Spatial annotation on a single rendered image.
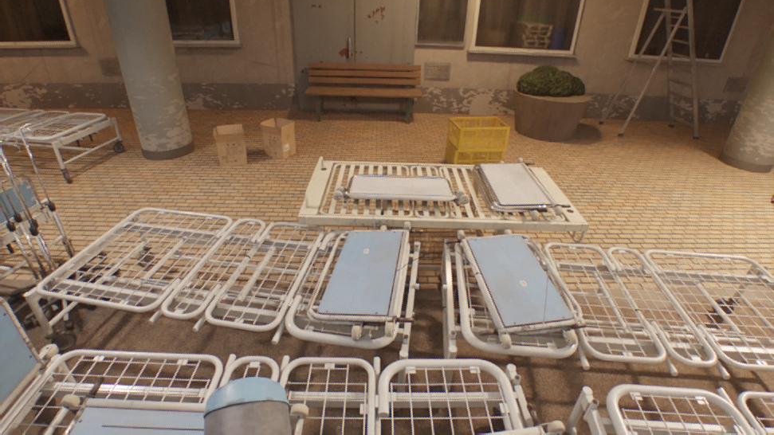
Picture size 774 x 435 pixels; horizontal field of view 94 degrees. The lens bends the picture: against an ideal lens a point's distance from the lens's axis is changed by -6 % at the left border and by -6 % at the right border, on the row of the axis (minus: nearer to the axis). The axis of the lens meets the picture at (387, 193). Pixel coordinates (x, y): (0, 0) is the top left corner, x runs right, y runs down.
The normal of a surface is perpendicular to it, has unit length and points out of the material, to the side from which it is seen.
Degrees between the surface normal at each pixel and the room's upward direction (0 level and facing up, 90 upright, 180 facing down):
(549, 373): 0
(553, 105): 101
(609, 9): 90
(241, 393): 2
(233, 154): 90
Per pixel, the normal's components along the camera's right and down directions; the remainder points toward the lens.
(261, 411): 0.45, -0.84
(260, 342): 0.03, -0.88
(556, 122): -0.10, 0.63
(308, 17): 0.02, 0.47
